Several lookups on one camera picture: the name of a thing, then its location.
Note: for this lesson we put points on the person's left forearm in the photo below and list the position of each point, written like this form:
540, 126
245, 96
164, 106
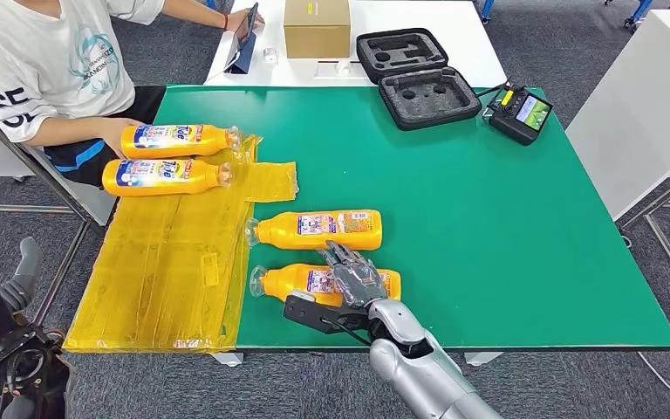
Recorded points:
196, 10

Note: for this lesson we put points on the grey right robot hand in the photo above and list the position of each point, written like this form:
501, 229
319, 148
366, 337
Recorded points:
358, 280

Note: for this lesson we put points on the grey metal-framed table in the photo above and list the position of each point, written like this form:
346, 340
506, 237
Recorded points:
80, 202

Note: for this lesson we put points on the person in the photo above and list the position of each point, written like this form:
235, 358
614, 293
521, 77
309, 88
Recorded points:
40, 63

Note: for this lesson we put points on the black remote controller with screen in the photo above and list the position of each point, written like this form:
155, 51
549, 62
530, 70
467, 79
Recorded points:
513, 118

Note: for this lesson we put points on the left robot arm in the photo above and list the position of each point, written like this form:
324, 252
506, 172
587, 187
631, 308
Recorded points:
23, 370

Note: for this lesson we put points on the small white case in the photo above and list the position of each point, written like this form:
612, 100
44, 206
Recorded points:
270, 55

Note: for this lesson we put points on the orange detergent bottle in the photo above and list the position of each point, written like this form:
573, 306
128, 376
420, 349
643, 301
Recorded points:
289, 284
196, 186
208, 148
323, 240

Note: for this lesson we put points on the green table mat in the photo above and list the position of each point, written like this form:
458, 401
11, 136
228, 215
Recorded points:
485, 231

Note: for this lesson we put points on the person's right hand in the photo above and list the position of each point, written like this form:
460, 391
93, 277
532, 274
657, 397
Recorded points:
112, 136

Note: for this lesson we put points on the yellow plastic sheet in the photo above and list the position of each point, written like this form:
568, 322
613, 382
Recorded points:
167, 272

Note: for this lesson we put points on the red wristband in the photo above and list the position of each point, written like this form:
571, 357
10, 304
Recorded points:
226, 21

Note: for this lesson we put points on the person's left hand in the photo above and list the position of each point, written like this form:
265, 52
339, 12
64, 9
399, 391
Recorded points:
246, 18

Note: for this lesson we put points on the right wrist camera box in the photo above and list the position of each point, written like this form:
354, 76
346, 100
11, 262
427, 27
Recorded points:
312, 315

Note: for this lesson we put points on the white table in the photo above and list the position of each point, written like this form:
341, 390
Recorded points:
461, 35
641, 104

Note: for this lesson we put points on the blue wheeled frame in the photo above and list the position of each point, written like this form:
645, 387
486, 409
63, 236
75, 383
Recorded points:
640, 11

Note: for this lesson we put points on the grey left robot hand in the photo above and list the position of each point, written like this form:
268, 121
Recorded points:
23, 277

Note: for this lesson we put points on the white table foot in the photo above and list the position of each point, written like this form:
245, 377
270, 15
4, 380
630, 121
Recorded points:
228, 359
481, 358

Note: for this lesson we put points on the closed cardboard box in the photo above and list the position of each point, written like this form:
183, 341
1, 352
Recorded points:
316, 30

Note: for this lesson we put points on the blue metal leg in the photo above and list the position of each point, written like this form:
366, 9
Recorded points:
487, 8

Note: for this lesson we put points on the white paper packet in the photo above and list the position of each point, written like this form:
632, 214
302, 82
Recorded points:
334, 70

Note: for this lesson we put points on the tablet in blue cover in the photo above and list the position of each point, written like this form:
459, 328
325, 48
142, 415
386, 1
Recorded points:
241, 46

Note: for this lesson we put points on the open black foam case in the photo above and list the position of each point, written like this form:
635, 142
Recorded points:
426, 98

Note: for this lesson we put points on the person's right forearm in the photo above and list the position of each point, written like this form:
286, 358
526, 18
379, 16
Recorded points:
66, 132

